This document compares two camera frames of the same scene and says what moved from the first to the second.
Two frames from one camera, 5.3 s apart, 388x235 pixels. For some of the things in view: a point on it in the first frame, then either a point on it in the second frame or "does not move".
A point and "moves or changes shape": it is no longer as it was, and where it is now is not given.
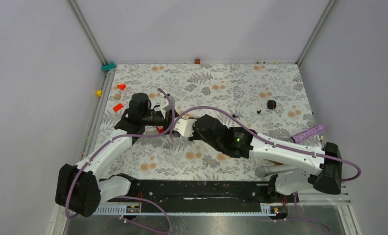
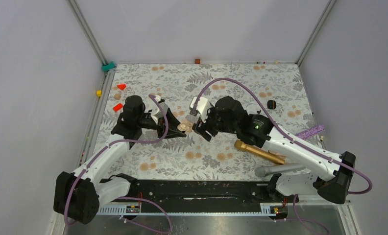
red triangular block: x=122 y=86 does not move
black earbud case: x=271 y=104 does not move
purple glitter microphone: x=314 y=130 does not move
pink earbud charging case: x=186 y=116 moves or changes shape
